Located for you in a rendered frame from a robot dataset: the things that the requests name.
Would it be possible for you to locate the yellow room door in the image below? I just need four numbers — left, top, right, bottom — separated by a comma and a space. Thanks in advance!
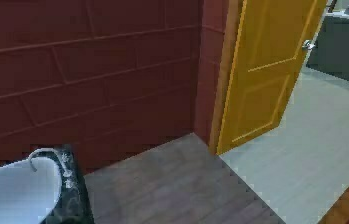
216, 0, 328, 156

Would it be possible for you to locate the silver curved tap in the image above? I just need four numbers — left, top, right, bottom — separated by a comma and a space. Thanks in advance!
27, 147, 74, 178

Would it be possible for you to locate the black marble vanity counter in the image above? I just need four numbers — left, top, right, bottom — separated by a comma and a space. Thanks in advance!
30, 143, 95, 224

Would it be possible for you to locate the dark grey cabinet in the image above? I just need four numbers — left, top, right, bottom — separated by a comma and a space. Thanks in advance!
305, 10, 349, 83

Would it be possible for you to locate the white sink basin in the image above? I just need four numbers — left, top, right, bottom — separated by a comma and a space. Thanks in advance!
0, 156, 63, 224

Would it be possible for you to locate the silver door handle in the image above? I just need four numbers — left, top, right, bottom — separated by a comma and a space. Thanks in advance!
302, 39, 316, 52

